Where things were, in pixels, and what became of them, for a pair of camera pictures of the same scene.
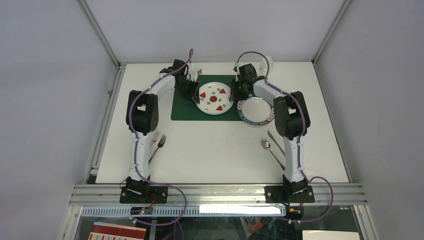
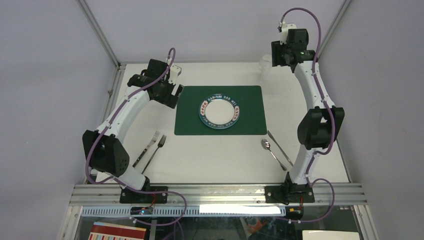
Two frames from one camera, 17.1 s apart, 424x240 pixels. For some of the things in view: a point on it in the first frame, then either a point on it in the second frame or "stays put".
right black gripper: (234, 95) -> (276, 48)
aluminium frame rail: (83, 195) stays put
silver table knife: (273, 137) stays put
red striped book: (106, 231) stays put
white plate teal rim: (255, 111) -> (219, 111)
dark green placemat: (183, 109) -> (250, 99)
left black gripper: (193, 94) -> (165, 100)
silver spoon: (266, 145) stays put
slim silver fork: (160, 144) stays put
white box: (330, 235) stays put
